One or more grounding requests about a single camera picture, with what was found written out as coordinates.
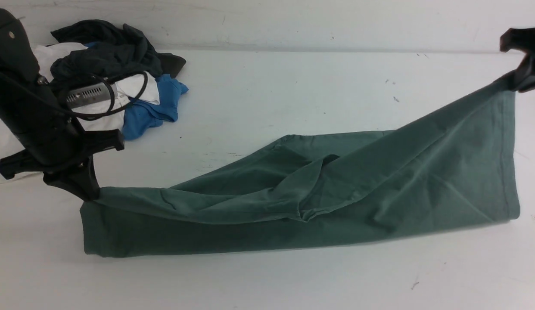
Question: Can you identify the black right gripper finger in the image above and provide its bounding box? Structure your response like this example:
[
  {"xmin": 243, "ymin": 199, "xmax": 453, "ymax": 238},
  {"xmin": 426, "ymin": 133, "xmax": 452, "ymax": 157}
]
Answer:
[
  {"xmin": 500, "ymin": 27, "xmax": 535, "ymax": 56},
  {"xmin": 507, "ymin": 55, "xmax": 535, "ymax": 93}
]

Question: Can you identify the white shirt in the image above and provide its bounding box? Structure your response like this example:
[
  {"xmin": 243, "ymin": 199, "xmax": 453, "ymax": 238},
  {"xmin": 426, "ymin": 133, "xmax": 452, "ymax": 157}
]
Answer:
[{"xmin": 0, "ymin": 43, "xmax": 160, "ymax": 184}]

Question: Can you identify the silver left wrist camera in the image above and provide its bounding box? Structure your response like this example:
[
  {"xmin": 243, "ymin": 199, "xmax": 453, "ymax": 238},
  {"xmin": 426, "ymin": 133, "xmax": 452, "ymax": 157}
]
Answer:
[{"xmin": 59, "ymin": 83, "xmax": 118, "ymax": 109}]

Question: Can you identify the green long-sleeve shirt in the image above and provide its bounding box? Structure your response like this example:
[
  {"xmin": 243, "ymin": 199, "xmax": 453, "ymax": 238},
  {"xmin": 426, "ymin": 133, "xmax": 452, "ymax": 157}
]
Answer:
[{"xmin": 80, "ymin": 78, "xmax": 521, "ymax": 258}]

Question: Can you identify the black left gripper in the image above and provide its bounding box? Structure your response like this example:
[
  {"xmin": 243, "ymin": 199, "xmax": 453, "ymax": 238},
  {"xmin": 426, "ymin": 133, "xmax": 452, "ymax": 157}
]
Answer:
[{"xmin": 9, "ymin": 73, "xmax": 124, "ymax": 202}]

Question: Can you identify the blue shirt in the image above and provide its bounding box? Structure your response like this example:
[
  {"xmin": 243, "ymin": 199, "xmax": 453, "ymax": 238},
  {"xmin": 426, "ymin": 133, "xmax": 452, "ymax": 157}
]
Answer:
[{"xmin": 84, "ymin": 41, "xmax": 189, "ymax": 141}]

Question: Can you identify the dark grey shirt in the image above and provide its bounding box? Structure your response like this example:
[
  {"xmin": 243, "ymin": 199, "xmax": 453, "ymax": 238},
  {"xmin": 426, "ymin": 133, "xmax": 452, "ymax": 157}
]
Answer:
[{"xmin": 50, "ymin": 20, "xmax": 186, "ymax": 90}]

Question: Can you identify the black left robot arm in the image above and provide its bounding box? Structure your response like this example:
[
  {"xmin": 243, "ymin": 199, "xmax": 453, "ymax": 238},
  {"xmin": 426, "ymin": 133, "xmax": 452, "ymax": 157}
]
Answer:
[{"xmin": 0, "ymin": 8, "xmax": 124, "ymax": 202}]

